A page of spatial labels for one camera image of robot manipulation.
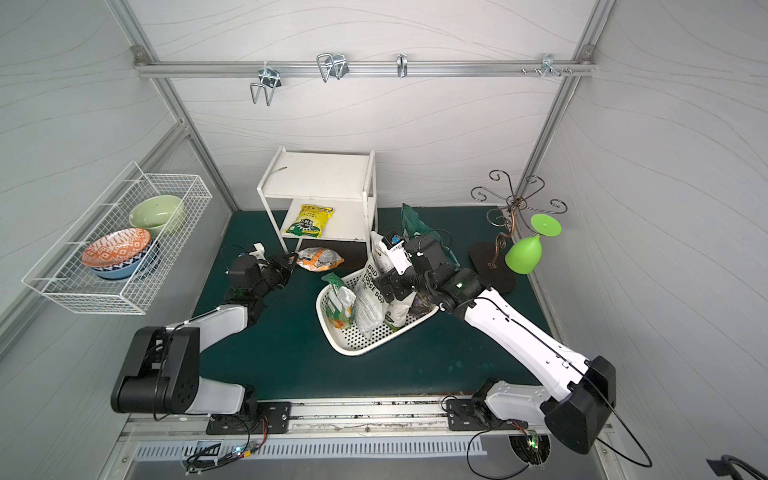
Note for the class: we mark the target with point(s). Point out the green white-striped fertilizer bag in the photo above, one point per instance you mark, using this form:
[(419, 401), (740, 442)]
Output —
[(340, 302)]

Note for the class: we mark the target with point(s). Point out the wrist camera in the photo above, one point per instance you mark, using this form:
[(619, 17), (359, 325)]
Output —
[(258, 252), (395, 256)]

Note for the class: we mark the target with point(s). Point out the yellow green seed bag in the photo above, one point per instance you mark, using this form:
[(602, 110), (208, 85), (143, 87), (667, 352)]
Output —
[(310, 221)]

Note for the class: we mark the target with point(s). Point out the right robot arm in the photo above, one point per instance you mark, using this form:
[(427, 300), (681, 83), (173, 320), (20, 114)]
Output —
[(579, 394)]

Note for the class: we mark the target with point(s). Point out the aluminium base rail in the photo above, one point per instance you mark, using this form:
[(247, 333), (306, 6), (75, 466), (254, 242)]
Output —
[(320, 417)]

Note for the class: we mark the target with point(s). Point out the aluminium top rail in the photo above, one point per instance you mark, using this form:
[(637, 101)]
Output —
[(357, 69)]

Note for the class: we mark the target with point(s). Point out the white wire wall basket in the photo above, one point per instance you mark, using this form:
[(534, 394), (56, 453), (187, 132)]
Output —
[(61, 277)]

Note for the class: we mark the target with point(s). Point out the orange patterned bowl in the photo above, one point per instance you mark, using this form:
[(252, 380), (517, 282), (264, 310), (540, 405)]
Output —
[(116, 247)]

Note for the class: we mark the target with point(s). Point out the white slotted cable duct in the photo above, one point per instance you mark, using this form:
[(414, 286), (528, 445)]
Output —
[(316, 448)]

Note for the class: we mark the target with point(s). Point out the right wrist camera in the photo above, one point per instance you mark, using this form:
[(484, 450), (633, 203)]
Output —
[(395, 256)]

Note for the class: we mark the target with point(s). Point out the orange white small bag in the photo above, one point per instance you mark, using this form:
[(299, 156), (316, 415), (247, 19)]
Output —
[(319, 259)]

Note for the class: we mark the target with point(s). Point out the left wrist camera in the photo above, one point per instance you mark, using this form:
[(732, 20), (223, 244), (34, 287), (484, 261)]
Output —
[(258, 252)]

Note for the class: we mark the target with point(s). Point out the blue bowl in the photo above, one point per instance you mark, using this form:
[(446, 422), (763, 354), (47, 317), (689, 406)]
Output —
[(144, 263)]

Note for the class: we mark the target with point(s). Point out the white perforated plastic basket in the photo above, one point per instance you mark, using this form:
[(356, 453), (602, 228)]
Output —
[(350, 341)]

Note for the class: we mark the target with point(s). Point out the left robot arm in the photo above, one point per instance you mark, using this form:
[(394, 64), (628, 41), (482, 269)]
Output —
[(161, 373)]

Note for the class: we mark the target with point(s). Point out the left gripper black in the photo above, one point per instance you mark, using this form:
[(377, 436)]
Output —
[(279, 270)]

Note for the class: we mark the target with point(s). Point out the dark green table mat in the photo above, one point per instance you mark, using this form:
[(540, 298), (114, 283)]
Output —
[(287, 356)]

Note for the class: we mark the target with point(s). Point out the black object bottom right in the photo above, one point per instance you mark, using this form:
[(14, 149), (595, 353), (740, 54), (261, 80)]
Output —
[(734, 467)]

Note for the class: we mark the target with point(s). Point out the light green bowl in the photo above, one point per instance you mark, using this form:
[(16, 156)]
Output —
[(164, 214)]

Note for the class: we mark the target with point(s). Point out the dark green fertilizer bag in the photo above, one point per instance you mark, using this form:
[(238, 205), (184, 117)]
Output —
[(426, 228)]

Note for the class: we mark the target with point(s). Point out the metal double hook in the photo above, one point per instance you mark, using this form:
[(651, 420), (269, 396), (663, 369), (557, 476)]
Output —
[(268, 81)]

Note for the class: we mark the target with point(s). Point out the white two-tier shelf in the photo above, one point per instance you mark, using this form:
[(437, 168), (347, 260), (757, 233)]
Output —
[(345, 182)]

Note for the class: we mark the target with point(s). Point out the bronze curly wire stand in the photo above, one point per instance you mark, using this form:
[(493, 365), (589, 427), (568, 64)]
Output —
[(512, 219)]

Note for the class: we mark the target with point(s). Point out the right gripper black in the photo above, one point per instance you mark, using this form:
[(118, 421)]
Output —
[(396, 282)]

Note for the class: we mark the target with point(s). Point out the green plastic goblet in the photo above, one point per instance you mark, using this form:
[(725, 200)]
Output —
[(525, 255)]

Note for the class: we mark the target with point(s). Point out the black white soil bag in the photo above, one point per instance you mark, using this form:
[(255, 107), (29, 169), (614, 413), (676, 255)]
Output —
[(370, 306)]

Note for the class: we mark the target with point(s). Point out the white green fertilizer bag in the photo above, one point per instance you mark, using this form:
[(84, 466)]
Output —
[(397, 311)]

